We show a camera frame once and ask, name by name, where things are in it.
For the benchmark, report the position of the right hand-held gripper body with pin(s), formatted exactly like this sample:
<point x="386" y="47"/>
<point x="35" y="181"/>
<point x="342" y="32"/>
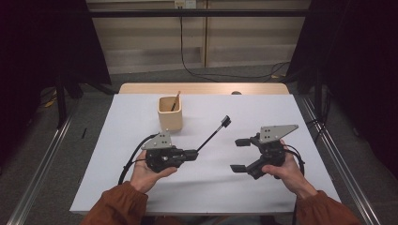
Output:
<point x="270" y="150"/>

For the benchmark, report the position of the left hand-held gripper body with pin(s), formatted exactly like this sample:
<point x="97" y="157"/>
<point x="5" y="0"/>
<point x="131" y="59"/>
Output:
<point x="162" y="156"/>

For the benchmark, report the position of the cream square ceramic cup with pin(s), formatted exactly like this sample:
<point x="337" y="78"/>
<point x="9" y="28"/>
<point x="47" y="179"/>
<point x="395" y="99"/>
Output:
<point x="170" y="120"/>

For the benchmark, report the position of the person's left hand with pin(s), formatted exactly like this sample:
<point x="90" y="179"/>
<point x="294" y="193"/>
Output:
<point x="144" y="176"/>

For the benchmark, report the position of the person's right hand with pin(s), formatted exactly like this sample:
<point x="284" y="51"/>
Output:
<point x="291" y="176"/>

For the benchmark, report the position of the white table cover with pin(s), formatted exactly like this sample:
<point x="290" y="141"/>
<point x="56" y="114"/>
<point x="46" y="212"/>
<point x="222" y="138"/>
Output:
<point x="219" y="187"/>

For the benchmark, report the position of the small black stick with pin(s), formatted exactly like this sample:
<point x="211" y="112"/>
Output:
<point x="84" y="132"/>

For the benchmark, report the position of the black curtain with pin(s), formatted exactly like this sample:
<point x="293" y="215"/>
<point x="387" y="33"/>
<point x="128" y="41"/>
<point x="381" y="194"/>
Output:
<point x="359" y="62"/>
<point x="47" y="47"/>

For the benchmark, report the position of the black horizontal bar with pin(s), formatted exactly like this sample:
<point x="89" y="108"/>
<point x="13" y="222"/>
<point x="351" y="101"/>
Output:
<point x="200" y="13"/>

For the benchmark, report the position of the metal floor rail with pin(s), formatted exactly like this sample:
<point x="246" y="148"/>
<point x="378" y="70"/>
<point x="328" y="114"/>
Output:
<point x="40" y="175"/>
<point x="341" y="162"/>

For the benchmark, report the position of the black stand post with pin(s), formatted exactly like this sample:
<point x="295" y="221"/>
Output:
<point x="61" y="106"/>

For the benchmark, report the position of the white wall socket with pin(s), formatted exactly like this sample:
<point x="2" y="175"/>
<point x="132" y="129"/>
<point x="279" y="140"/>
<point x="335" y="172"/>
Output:
<point x="185" y="3"/>

